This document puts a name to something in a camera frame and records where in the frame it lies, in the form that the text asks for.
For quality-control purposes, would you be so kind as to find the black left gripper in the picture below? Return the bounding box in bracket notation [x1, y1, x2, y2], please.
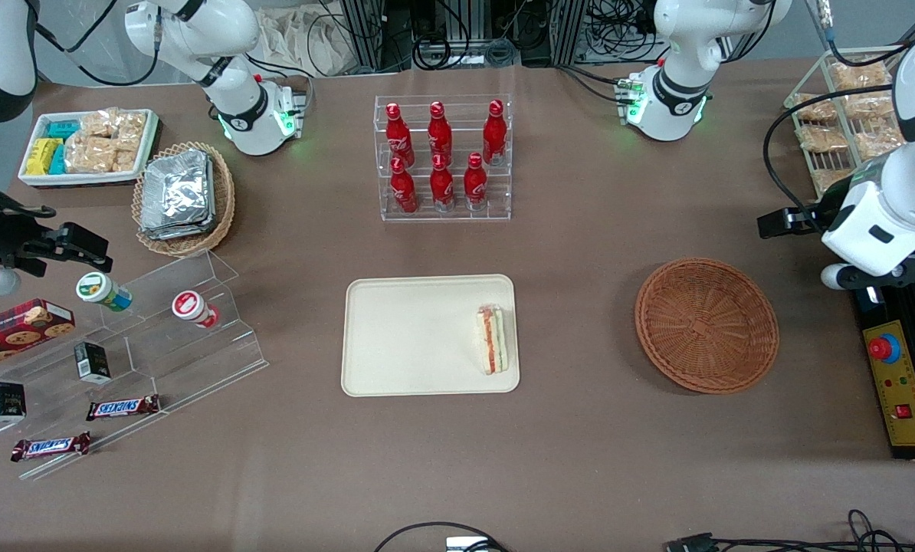
[758, 205, 826, 239]

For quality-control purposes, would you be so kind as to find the black looped cable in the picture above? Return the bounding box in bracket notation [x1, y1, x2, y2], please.
[373, 521, 508, 552]

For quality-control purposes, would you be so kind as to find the white cloth bag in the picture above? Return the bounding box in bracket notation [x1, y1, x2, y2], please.
[257, 4, 360, 77]

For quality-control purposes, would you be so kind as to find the green capped drink bottle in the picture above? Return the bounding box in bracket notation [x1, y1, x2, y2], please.
[75, 271, 133, 312]

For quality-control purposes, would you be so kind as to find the clear acrylic stepped display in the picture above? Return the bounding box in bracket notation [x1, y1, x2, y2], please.
[0, 249, 269, 482]

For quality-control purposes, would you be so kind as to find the bagged brown snack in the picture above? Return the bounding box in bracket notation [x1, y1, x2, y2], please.
[812, 167, 855, 196]
[793, 94, 838, 123]
[796, 125, 849, 153]
[844, 94, 897, 120]
[831, 61, 893, 91]
[852, 123, 904, 158]

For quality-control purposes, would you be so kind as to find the beige rectangular tray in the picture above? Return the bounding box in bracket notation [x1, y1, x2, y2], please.
[340, 274, 521, 398]

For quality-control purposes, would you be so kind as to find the silver foil pack stack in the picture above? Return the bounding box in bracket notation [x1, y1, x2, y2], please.
[139, 149, 217, 241]

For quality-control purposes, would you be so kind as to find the red cookie box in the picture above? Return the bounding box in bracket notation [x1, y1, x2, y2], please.
[0, 298, 76, 375]

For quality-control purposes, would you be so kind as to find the black and yellow control box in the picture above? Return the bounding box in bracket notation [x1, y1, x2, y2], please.
[848, 284, 915, 461]

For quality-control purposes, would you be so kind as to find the light tan wicker basket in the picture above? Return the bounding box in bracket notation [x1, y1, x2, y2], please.
[131, 141, 236, 258]

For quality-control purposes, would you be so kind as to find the snickers chocolate bar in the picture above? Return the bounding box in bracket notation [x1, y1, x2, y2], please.
[11, 432, 92, 462]
[86, 394, 161, 422]

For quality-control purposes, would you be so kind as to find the white wire rack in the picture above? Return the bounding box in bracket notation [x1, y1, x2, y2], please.
[783, 46, 909, 200]

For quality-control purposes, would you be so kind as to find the black connector with cables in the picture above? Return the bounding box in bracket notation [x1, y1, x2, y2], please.
[664, 510, 915, 552]

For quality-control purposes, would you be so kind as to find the yellow snack pack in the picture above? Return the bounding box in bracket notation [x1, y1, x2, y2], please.
[26, 138, 64, 176]

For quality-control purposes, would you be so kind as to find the black and white box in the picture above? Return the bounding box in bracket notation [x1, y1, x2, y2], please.
[0, 381, 27, 425]

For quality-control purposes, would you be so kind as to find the brown round wicker basket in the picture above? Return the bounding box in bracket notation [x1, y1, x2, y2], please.
[634, 258, 780, 396]

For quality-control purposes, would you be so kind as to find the white rectangular snack tray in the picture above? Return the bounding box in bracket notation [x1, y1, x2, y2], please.
[18, 109, 161, 189]

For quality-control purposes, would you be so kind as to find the red cola bottle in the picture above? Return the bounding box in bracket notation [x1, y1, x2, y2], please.
[429, 153, 456, 212]
[390, 157, 419, 214]
[385, 102, 415, 166]
[464, 152, 488, 212]
[427, 100, 454, 163]
[482, 99, 507, 166]

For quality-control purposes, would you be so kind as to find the small black box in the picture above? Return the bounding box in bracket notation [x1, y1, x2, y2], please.
[73, 342, 112, 384]

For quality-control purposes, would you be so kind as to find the clear acrylic bottle rack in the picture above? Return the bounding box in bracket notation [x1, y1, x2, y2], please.
[373, 94, 513, 223]

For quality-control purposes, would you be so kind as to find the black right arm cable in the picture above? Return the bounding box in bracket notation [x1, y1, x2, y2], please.
[34, 0, 159, 87]

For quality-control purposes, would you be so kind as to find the triangular sandwich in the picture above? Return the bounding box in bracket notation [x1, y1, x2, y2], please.
[476, 304, 510, 376]

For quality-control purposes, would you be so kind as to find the red capped drink bottle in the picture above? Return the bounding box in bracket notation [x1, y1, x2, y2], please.
[171, 290, 221, 329]

